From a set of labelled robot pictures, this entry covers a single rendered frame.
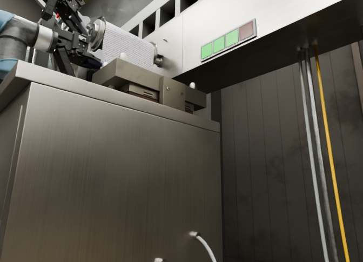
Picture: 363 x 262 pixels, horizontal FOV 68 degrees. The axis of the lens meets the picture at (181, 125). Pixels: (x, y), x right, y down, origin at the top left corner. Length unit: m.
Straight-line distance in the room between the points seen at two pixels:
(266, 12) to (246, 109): 1.58
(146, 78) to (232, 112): 1.74
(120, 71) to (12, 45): 0.30
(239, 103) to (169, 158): 1.80
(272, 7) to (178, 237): 0.77
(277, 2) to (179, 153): 0.57
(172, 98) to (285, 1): 0.46
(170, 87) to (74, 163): 0.42
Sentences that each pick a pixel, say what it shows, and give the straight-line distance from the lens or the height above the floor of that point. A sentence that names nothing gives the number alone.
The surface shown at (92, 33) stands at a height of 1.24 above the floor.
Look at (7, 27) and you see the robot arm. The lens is 0.95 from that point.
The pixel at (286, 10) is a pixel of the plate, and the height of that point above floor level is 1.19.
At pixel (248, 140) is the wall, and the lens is 2.42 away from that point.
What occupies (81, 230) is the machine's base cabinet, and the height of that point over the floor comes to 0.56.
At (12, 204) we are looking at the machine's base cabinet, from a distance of 0.62.
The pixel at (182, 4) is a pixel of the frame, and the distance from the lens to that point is 1.41.
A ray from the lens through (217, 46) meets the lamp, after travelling 1.07.
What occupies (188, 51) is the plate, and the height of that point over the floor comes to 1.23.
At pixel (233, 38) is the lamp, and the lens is 1.03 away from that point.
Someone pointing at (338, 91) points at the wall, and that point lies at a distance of 2.29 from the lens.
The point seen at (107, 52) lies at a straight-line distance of 1.09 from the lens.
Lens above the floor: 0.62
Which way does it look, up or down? 15 degrees up
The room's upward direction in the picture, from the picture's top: 1 degrees clockwise
